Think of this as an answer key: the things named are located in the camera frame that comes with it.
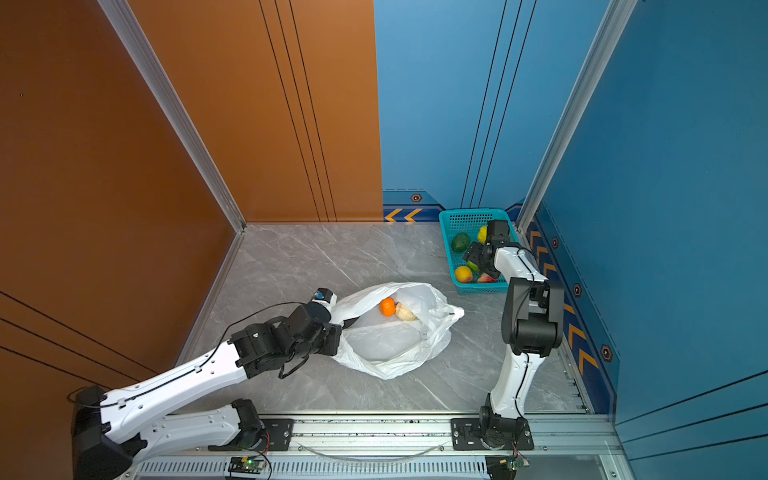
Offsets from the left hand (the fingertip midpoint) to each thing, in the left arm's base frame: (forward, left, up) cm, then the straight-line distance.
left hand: (346, 329), depth 76 cm
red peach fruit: (+24, -42, -11) cm, 50 cm away
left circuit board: (-27, +23, -16) cm, 39 cm away
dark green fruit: (+40, -36, -10) cm, 54 cm away
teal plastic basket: (+41, -37, -5) cm, 56 cm away
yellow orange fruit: (+25, -35, -10) cm, 44 cm away
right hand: (+30, -40, -8) cm, 51 cm away
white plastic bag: (+2, -9, -16) cm, 18 cm away
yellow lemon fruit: (+44, -45, -11) cm, 64 cm away
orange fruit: (+12, -10, -10) cm, 18 cm away
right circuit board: (-27, -39, -17) cm, 50 cm away
